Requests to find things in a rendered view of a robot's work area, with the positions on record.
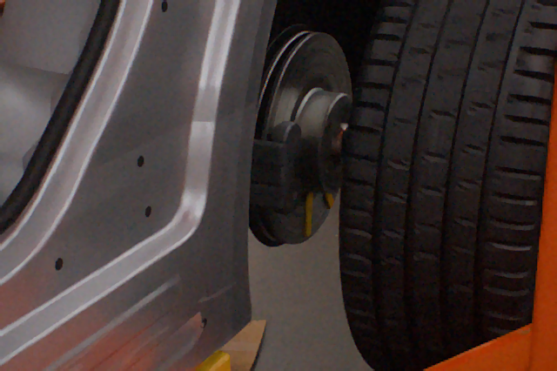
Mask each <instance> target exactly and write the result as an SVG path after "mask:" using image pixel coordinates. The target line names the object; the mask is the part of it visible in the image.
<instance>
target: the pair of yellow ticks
mask: <svg viewBox="0 0 557 371"><path fill-rule="evenodd" d="M325 201H326V204H327V207H328V210H331V208H332V205H333V199H332V194H331V193H327V192H325ZM312 202H313V191H309V192H308V193H307V199H306V213H305V237H307V236H309V235H311V229H312Z"/></svg>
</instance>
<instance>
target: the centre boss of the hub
mask: <svg viewBox="0 0 557 371"><path fill-rule="evenodd" d="M347 131H348V123H340V124H339V125H338V126H337V128H336V129H335V132H334V133H333V137H332V145H331V155H332V162H333V163H334V164H335V165H340V166H342V165H343V158H344V156H345V154H344V150H345V144H346V134H347Z"/></svg>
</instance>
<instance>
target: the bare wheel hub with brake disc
mask: <svg viewBox="0 0 557 371"><path fill-rule="evenodd" d="M351 109H352V84H351V78H350V73H349V69H348V66H347V62H346V58H345V56H344V53H343V51H342V50H341V48H340V47H339V44H338V43H337V42H336V40H335V39H334V38H333V37H331V36H330V35H328V34H327V33H324V32H313V31H307V30H303V31H300V32H297V33H295V34H293V35H291V36H290V37H288V39H287V40H286V41H285V42H284V43H283V44H282V45H281V47H280V48H279V49H278V51H277V52H276V54H275V55H274V57H273V59H272V61H271V62H270V64H269V66H268V68H267V70H266V71H265V75H264V76H263V79H262V81H261V84H260V89H259V95H258V107H257V112H256V120H255V127H254V135H253V139H257V140H264V141H266V133H268V132H271V131H272V130H274V128H275V126H276V125H278V124H280V123H281V122H283V121H291V122H296V123H298V125H299V127H300V129H301V151H300V153H299V154H298V155H297V156H296V157H295V159H294V161H293V175H297V176H300V178H301V184H300V201H299V205H298V208H297V209H296V210H295V211H293V212H292V213H290V214H289V215H283V214H277V213H275V212H274V210H273V209H272V208H268V207H263V206H254V205H251V208H252V213H253V216H254V218H255V220H256V221H257V223H258V226H259V228H260V229H261V231H262V232H263V233H264V235H265V236H266V237H267V238H269V239H271V240H273V241H277V242H281V243H286V244H290V245H299V244H302V243H304V242H306V241H307V240H309V239H310V238H311V237H312V236H313V235H314V234H315V233H316V232H317V231H318V230H319V229H320V227H321V226H322V225H323V223H324V222H325V218H326V217H327V215H328V214H329V212H330V211H331V210H328V207H327V204H326V201H325V192H327V193H331V194H332V199H333V203H334V201H335V199H336V197H337V194H338V191H339V188H340V182H341V181H340V176H341V173H342V166H340V165H335V164H334V163H333V162H332V155H331V145H332V137H333V133H334V132H335V129H336V128H337V126H338V125H339V124H340V123H348V122H349V117H350V112H351ZM309 191H313V202H312V229H311V235H309V236H307V237H305V213H306V199H307V193H308V192H309Z"/></svg>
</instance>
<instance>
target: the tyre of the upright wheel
mask: <svg viewBox="0 0 557 371"><path fill-rule="evenodd" d="M556 56H557V0H381V2H380V5H379V10H378V11H377V13H376V16H375V18H374V21H373V25H372V28H371V33H370V36H369V39H368V43H367V45H366V50H365V53H364V56H363V60H362V64H361V68H360V69H359V75H358V80H357V84H356V90H355V92H354V96H353V100H352V109H351V112H350V117H349V122H348V131H347V134H346V144H345V150H344V154H345V156H344V158H343V165H342V173H341V176H342V180H341V182H340V194H339V203H340V204H339V274H340V283H341V291H342V297H343V301H344V308H345V312H346V318H347V322H348V326H349V328H350V331H351V334H352V337H353V340H354V342H355V345H356V347H357V349H358V350H359V353H360V354H361V356H362V358H363V359H364V360H365V362H366V363H367V364H368V366H369V367H370V368H371V369H372V370H373V371H422V370H424V369H427V368H429V367H431V366H434V365H436V364H438V363H441V362H442V361H446V360H448V359H450V358H452V357H454V356H456V355H458V354H462V353H463V352H466V351H467V350H469V349H471V348H474V347H477V346H479V345H481V344H483V343H488V342H489V341H493V340H495V339H497V338H500V337H501V336H503V335H506V334H509V333H511V332H513V331H515V330H516V329H519V328H521V327H524V326H526V325H528V324H530V323H532V318H533V308H534V290H535V281H536V271H537V262H538V253H539V244H540V225H541V216H542V207H543V197H544V187H545V178H546V169H547V150H548V140H549V132H550V122H551V112H552V102H553V93H554V75H555V65H556Z"/></svg>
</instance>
